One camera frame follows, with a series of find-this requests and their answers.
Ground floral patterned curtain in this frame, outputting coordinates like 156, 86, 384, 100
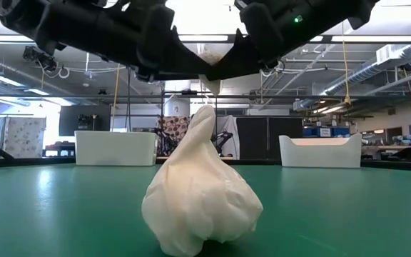
4, 116, 47, 159

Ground blue storage bins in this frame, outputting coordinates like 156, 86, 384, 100
302, 125, 351, 138

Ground black wall board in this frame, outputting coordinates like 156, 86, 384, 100
59, 104, 112, 137

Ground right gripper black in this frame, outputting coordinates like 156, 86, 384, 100
205, 0, 381, 81

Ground silver ventilation duct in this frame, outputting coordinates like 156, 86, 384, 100
325, 44, 411, 96

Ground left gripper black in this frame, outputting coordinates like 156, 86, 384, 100
54, 0, 212, 81

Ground black ceiling cable reel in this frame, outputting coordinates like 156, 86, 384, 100
22, 45, 59, 72

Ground overhead LED light bar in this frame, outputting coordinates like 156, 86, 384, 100
0, 34, 411, 44

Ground green table mat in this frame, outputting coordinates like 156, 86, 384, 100
0, 163, 411, 257

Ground black partition panel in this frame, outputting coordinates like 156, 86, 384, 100
268, 116, 303, 163
236, 116, 269, 163

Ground white hanging cloth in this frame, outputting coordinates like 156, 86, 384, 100
214, 114, 240, 160

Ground black hanging cable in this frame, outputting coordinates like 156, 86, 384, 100
127, 67, 132, 133

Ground circle patterned cloth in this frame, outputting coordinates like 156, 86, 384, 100
156, 116, 192, 156

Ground white plastic basket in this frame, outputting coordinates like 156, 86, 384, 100
278, 133, 363, 169
74, 130, 159, 167

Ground black metal table frame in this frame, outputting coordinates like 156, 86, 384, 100
0, 156, 411, 173

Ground white cylindrical tank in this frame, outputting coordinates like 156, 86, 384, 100
164, 80, 192, 118

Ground wooden workbench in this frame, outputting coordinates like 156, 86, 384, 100
361, 144, 411, 153

